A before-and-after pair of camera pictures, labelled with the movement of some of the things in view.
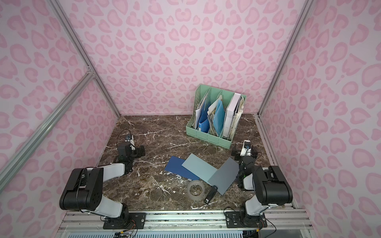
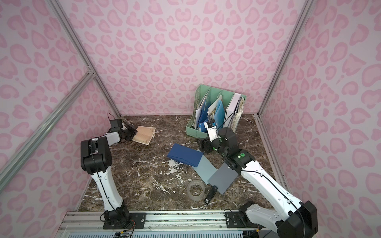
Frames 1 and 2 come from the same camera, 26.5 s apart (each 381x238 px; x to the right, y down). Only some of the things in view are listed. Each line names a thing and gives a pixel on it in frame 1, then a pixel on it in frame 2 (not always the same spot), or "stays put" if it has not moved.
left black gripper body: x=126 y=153 to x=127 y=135
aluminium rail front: x=187 y=220 stays put
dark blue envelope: x=174 y=164 to x=185 y=155
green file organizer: x=215 y=115 stays put
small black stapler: x=211 y=194 stays put
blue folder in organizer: x=219 y=118 stays put
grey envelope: x=224 y=175 stays put
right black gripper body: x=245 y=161 to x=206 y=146
